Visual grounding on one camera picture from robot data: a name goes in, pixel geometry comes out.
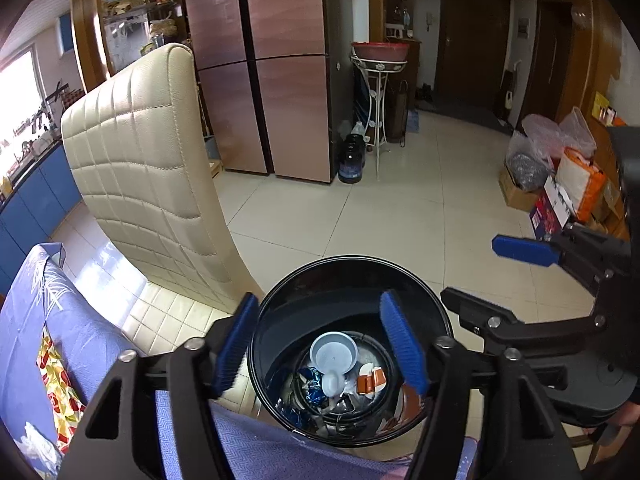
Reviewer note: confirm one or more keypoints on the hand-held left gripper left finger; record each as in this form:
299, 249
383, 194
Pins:
235, 345

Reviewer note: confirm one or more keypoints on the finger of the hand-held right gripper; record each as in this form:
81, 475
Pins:
480, 312
520, 250

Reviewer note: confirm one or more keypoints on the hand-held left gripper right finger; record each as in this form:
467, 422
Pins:
402, 345

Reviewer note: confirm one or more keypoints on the crushed orange carton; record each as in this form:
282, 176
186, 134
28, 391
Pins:
372, 380

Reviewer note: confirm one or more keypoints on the black round trash bin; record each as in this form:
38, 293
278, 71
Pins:
280, 320

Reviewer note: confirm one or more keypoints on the light blue plastic cup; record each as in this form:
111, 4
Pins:
332, 350

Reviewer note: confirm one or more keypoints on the blue candy wrapper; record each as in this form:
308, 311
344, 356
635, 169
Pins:
312, 387

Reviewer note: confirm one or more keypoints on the white tissue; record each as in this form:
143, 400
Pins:
40, 437

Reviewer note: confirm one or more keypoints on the person's right hand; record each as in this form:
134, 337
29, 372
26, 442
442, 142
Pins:
629, 414

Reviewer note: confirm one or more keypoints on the printed purple carton box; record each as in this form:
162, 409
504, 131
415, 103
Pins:
550, 210

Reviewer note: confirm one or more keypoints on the brown cardboard box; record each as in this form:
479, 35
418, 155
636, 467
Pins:
517, 200

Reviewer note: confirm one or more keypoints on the grey plastic bag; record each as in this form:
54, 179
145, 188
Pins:
525, 167

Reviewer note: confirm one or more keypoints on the orange white bag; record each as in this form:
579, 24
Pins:
582, 185

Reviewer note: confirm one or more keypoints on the clear pink plastic bag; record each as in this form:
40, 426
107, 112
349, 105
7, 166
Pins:
560, 130

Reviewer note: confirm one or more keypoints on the pink cloth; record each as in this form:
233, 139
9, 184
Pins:
400, 474

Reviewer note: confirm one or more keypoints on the blue printed tablecloth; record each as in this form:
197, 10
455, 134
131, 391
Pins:
90, 330

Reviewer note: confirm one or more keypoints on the dark blue water jug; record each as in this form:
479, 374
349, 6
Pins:
352, 160

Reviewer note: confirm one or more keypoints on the dark wooden door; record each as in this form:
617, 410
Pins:
472, 45
547, 60

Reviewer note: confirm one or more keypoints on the white metal plant stand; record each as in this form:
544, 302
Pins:
377, 110

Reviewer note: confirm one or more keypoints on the clear plastic jug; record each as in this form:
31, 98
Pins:
357, 129

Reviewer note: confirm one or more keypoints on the cream quilted dining chair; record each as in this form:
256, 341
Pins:
140, 160

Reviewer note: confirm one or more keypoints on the red basin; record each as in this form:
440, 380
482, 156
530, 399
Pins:
380, 50

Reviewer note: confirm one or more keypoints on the blue kitchen cabinets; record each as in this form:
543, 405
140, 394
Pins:
35, 195

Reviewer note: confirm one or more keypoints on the copper pink refrigerator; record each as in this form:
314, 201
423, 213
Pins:
280, 35

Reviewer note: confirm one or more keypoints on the wooden display cabinet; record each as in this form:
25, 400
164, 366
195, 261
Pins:
135, 15

